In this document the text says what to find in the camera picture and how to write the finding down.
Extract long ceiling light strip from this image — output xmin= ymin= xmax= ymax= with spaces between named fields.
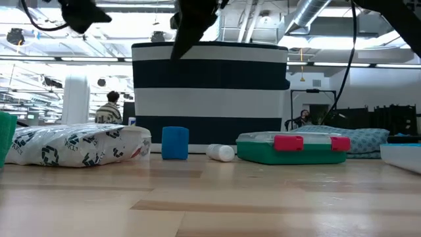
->
xmin=286 ymin=61 xmax=421 ymax=69
xmin=0 ymin=56 xmax=132 ymax=63

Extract dark partition panels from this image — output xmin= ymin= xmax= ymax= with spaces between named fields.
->
xmin=330 ymin=104 xmax=419 ymax=138

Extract teal patterned fabric pouch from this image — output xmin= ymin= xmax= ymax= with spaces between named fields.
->
xmin=291 ymin=124 xmax=391 ymax=160

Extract person in striped top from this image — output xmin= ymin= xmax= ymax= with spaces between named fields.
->
xmin=95 ymin=90 xmax=124 ymax=125

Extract blue bandage roll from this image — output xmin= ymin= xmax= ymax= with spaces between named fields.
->
xmin=161 ymin=126 xmax=190 ymax=161

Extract yellow hanging cord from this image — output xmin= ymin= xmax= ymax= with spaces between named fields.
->
xmin=298 ymin=47 xmax=306 ymax=83

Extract white round column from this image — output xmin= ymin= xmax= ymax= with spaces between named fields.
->
xmin=61 ymin=74 xmax=91 ymax=125

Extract green bandage roll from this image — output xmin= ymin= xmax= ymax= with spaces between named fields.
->
xmin=0 ymin=111 xmax=18 ymax=169

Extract silver ventilation duct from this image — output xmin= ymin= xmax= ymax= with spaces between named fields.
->
xmin=284 ymin=0 xmax=332 ymax=36

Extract small white tube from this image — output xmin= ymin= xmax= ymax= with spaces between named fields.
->
xmin=205 ymin=143 xmax=236 ymax=163

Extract navy white striped fabric bin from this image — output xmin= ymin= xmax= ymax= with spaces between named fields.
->
xmin=131 ymin=41 xmax=291 ymax=154

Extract white printed plastic packet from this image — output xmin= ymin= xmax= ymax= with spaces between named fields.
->
xmin=5 ymin=122 xmax=153 ymax=168

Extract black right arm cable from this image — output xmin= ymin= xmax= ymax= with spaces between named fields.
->
xmin=324 ymin=0 xmax=359 ymax=124

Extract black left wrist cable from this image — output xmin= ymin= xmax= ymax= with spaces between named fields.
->
xmin=20 ymin=0 xmax=68 ymax=33

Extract dark monitor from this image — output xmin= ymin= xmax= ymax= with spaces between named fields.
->
xmin=122 ymin=101 xmax=136 ymax=126

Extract green first aid kit box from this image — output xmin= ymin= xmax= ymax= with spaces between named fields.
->
xmin=235 ymin=131 xmax=352 ymax=166

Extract blue white pill organizer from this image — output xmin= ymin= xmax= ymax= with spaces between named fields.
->
xmin=379 ymin=143 xmax=421 ymax=175

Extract black tubular stand frame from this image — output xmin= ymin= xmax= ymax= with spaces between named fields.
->
xmin=289 ymin=88 xmax=337 ymax=132

